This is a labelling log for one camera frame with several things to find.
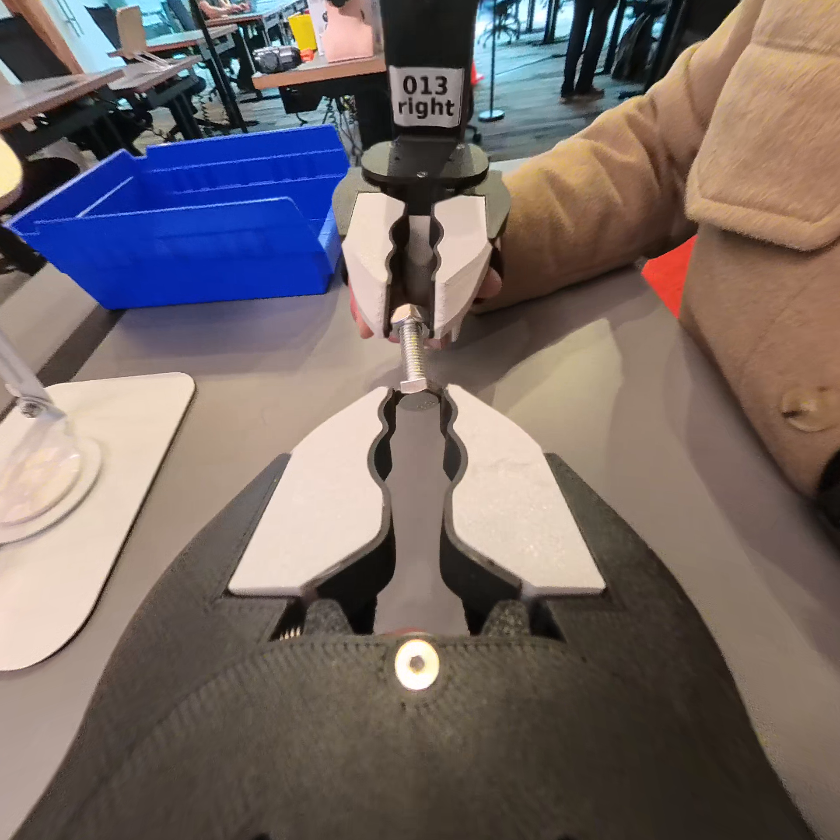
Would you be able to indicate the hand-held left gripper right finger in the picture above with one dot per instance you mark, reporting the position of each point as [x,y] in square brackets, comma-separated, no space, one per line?
[525,525]

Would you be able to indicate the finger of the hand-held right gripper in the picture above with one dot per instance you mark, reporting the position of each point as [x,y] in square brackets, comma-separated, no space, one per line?
[367,262]
[466,262]

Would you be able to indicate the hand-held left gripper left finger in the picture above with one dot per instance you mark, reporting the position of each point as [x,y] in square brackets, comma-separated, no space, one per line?
[315,518]

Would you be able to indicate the steel hex bolt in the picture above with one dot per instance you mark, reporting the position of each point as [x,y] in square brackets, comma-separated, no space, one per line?
[413,354]

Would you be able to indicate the blue plastic bin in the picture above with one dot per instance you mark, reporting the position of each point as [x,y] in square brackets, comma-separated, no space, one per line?
[197,262]

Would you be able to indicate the wooden office desk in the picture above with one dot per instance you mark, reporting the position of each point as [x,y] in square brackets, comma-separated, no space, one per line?
[52,92]

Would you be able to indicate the person's right hand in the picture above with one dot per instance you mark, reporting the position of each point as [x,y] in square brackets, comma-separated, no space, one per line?
[361,321]

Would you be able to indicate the wooden table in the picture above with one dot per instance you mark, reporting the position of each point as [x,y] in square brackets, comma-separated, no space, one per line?
[315,72]

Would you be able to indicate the pink mannequin bust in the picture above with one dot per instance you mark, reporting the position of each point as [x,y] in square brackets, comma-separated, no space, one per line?
[351,39]

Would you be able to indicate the yellow box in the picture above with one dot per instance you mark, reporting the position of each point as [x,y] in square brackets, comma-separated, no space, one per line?
[303,31]

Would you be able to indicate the black device on table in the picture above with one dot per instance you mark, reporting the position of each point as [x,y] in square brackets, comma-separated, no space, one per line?
[275,59]

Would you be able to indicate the red fabric item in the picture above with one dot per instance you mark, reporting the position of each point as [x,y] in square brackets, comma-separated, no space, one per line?
[669,275]

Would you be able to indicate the white stand base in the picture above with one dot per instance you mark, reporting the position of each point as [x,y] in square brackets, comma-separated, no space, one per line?
[98,525]

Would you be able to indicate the person's tan sweater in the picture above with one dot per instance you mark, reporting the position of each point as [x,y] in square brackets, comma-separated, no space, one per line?
[774,295]

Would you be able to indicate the black stanchion post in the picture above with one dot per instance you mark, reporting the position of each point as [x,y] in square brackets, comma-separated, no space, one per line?
[492,115]

